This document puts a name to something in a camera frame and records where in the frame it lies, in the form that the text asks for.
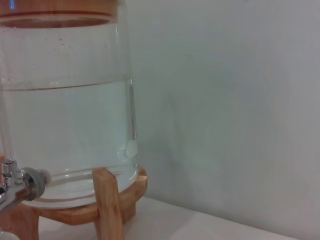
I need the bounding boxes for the chrome faucet tap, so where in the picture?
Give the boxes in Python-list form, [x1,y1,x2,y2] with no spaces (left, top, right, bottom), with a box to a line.
[0,158,53,213]

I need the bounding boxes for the wooden jar lid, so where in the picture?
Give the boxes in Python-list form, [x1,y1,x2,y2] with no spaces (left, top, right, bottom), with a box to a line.
[0,0,125,28]

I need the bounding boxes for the glass water dispenser jar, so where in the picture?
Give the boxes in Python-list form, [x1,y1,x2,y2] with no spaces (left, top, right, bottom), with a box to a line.
[0,0,141,210]

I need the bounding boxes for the wooden dispenser stand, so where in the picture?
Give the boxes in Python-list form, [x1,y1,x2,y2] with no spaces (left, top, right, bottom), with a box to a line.
[0,154,148,240]

